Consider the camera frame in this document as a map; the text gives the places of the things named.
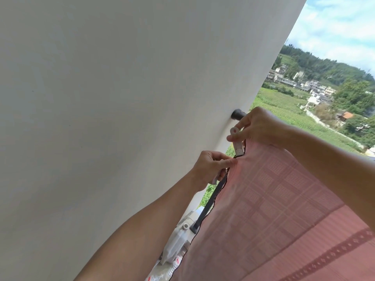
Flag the person's right hand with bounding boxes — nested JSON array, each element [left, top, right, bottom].
[[226, 107, 289, 149]]

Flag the pink patterned bed sheet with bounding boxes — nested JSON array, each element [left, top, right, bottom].
[[148, 139, 375, 281]]

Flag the person's left forearm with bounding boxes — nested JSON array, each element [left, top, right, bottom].
[[73, 172, 205, 281]]

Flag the person's right forearm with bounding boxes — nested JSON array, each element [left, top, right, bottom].
[[278, 125, 375, 230]]

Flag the person's left hand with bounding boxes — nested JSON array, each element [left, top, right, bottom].
[[189, 150, 238, 192]]

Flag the white plastic jug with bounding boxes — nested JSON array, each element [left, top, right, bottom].
[[159, 218, 198, 265]]

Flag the black metal balcony railing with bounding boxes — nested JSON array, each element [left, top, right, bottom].
[[189, 108, 248, 234]]

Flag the clear plastic bottle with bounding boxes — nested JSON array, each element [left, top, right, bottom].
[[145, 261, 179, 281]]

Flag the cluster of village houses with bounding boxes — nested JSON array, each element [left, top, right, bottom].
[[265, 62, 338, 110]]

